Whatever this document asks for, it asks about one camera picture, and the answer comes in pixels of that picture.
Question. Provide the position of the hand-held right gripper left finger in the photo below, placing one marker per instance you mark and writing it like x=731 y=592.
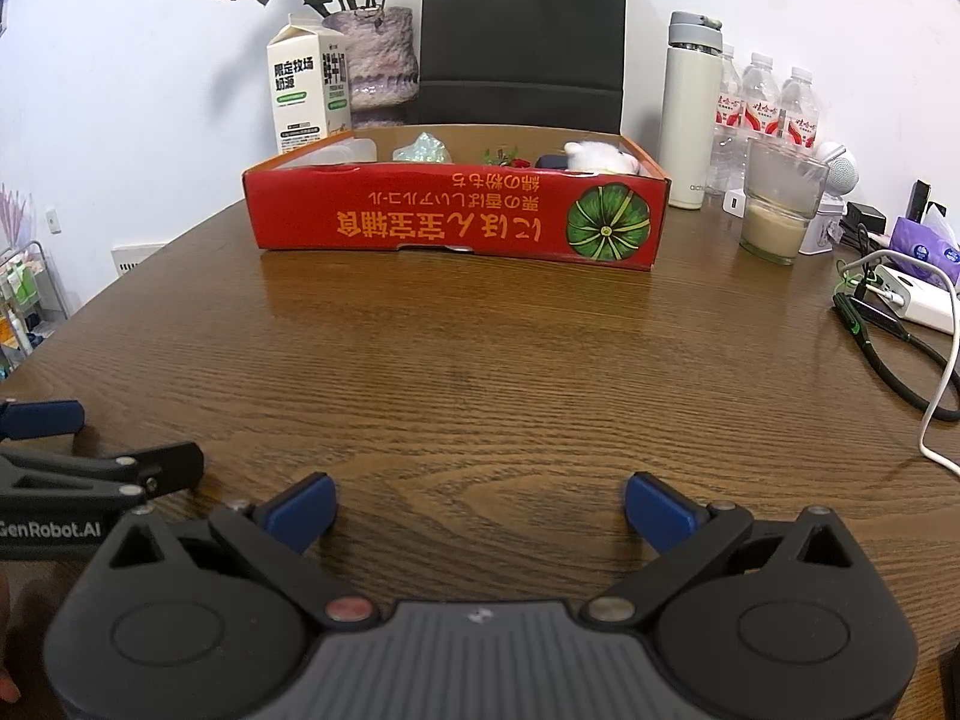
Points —
x=304 y=510

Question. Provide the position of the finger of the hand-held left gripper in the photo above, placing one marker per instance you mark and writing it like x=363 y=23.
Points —
x=45 y=418
x=165 y=465

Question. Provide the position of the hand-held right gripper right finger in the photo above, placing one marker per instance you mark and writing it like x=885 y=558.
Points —
x=656 y=510

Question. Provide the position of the red cardboard box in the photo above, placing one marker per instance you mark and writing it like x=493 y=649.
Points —
x=450 y=217

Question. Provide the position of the white plush toy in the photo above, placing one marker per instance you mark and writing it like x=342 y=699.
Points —
x=600 y=156

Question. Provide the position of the red artificial flower sprig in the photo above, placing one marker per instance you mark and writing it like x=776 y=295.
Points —
x=517 y=161

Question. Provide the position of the wooden desktop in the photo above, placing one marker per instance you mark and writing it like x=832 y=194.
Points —
x=480 y=360

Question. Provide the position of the person's left hand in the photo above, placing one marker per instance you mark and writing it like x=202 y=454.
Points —
x=6 y=682

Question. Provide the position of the black green earphones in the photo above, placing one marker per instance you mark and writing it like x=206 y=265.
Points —
x=885 y=356

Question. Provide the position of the white charger cube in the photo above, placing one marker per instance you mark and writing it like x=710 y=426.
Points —
x=733 y=206

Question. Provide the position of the glass cup with beige drink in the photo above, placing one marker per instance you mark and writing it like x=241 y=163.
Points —
x=780 y=210

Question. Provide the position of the white tin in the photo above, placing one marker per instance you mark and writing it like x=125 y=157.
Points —
x=825 y=229

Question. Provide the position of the white power bank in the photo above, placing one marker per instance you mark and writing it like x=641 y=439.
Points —
x=922 y=304

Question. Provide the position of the black adapter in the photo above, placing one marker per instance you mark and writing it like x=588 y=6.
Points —
x=862 y=217

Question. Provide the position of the translucent plastic container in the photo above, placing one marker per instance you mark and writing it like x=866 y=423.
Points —
x=352 y=150

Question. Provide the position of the navy pouch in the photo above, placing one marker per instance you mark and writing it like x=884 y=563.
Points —
x=551 y=161

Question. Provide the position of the purple tissue box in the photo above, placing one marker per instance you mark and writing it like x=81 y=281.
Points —
x=919 y=244

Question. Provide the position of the crumpled clear bag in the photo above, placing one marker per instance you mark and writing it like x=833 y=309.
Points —
x=424 y=148

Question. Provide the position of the white thermos bottle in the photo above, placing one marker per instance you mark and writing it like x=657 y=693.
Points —
x=690 y=127

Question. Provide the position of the white round speaker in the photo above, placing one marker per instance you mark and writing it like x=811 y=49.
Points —
x=838 y=169

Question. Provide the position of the red label water bottle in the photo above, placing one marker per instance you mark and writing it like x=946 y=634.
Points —
x=729 y=127
x=761 y=101
x=799 y=112

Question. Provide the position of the white green milk carton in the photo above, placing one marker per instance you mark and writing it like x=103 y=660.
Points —
x=296 y=90

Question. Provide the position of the black device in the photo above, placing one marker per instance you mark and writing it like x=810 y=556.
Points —
x=921 y=199

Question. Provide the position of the purple marbled vase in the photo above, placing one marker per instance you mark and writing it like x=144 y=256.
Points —
x=379 y=60

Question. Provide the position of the black paper bag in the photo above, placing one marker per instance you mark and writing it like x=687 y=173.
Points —
x=525 y=30

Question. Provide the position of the white wall socket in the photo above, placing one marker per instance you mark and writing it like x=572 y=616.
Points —
x=52 y=222

